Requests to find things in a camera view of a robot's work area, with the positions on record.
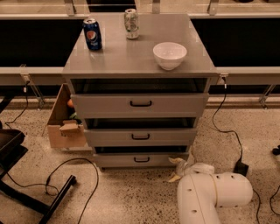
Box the white bowl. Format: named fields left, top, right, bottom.
left=153, top=42, right=187, bottom=70

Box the blue pepsi can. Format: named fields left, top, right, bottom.
left=83, top=18, right=102, bottom=51

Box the black power adapter cable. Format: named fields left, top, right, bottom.
left=211, top=76, right=262, bottom=224

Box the black caster wheel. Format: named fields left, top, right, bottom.
left=272, top=145, right=280, bottom=156

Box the grey top drawer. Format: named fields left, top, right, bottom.
left=71, top=78, right=208, bottom=118

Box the grey middle drawer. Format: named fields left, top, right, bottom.
left=84, top=117, right=197, bottom=147

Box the grey bottom drawer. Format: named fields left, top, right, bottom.
left=93, top=146, right=189, bottom=168

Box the white green soda can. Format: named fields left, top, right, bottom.
left=124, top=9, right=139, bottom=39

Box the grey drawer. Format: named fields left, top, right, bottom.
left=93, top=146, right=189, bottom=168
left=84, top=117, right=197, bottom=147
left=71, top=78, right=208, bottom=118

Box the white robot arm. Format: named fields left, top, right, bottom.
left=169, top=157, right=253, bottom=224

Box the black chair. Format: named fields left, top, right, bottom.
left=0, top=100, right=76, bottom=224

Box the orange fruit in box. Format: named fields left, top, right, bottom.
left=67, top=99, right=74, bottom=108

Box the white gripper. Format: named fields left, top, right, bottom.
left=169, top=157, right=215, bottom=177

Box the black cable left floor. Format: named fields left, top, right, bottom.
left=5, top=157, right=100, bottom=224

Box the black cable far right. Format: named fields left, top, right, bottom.
left=269, top=183, right=280, bottom=217

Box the brown cardboard box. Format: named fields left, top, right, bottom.
left=47, top=84, right=87, bottom=150

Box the grey drawer cabinet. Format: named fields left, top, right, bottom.
left=61, top=12, right=219, bottom=170

